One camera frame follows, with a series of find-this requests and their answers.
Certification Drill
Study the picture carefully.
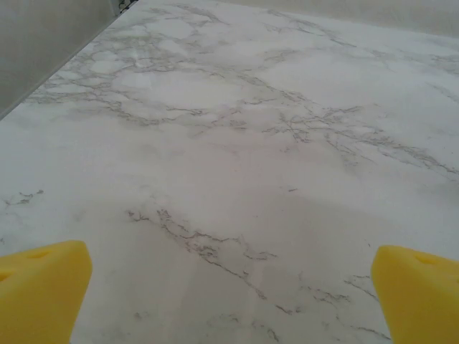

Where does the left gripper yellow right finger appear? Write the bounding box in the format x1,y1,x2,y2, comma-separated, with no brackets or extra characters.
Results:
371,244,459,344

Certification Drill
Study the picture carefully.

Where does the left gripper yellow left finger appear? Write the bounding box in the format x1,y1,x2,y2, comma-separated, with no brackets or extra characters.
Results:
0,239,93,344

